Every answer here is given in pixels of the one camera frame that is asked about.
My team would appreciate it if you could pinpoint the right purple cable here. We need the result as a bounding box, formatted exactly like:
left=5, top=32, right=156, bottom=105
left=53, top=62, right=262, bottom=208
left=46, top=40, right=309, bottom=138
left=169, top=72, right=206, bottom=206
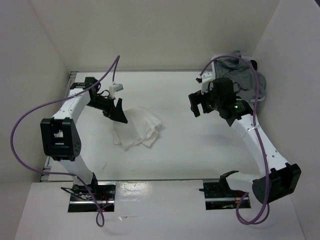
left=199, top=56, right=272, bottom=225

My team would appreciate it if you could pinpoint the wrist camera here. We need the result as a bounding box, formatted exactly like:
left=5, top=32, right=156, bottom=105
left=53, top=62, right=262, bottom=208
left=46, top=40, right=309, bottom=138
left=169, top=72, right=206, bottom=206
left=109, top=83, right=124, bottom=96
left=195, top=72, right=215, bottom=95

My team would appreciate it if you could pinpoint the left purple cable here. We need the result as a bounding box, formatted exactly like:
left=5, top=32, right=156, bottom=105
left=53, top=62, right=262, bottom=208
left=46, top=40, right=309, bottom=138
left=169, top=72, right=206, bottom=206
left=9, top=55, right=121, bottom=227

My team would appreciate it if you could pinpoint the purple cable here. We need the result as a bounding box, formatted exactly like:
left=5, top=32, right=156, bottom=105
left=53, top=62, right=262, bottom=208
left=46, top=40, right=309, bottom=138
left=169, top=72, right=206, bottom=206
left=199, top=56, right=272, bottom=225
left=9, top=55, right=121, bottom=227

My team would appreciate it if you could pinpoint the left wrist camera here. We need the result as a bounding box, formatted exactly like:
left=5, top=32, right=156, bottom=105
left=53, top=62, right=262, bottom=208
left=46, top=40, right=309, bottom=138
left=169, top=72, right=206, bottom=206
left=109, top=83, right=124, bottom=96

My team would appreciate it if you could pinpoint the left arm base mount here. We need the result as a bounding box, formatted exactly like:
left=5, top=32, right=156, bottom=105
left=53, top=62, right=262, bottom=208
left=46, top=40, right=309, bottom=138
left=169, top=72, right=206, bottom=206
left=60, top=183, right=116, bottom=213

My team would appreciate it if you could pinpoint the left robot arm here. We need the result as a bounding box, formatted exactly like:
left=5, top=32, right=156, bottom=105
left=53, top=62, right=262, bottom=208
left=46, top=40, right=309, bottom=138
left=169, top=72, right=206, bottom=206
left=40, top=77, right=128, bottom=200

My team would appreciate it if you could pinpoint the white pleated skirt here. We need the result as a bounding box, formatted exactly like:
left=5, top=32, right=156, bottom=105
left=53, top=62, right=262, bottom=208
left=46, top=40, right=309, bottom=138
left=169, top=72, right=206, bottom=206
left=112, top=107, right=162, bottom=150

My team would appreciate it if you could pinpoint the white laundry basket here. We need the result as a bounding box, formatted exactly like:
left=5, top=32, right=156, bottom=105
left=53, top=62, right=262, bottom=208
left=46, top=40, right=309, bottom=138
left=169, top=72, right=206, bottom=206
left=211, top=53, right=266, bottom=103

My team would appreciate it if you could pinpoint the grey skirt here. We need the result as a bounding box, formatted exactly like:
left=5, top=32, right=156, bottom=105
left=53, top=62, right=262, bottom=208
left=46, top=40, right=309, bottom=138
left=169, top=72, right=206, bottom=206
left=214, top=50, right=267, bottom=101

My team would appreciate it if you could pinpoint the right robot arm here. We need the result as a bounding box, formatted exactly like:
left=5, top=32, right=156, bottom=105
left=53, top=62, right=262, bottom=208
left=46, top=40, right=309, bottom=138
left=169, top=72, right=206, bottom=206
left=188, top=73, right=302, bottom=203

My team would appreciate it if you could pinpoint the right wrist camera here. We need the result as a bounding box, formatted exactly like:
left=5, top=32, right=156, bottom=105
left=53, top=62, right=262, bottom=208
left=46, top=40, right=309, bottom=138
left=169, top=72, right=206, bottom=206
left=195, top=72, right=215, bottom=95

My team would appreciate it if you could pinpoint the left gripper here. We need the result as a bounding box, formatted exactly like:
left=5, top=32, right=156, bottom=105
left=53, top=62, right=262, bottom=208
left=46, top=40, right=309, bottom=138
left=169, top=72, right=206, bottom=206
left=86, top=94, right=128, bottom=124

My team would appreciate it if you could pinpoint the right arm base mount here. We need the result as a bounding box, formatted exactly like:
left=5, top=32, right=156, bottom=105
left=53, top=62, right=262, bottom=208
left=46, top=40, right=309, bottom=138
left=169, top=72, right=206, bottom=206
left=199, top=178, right=245, bottom=210

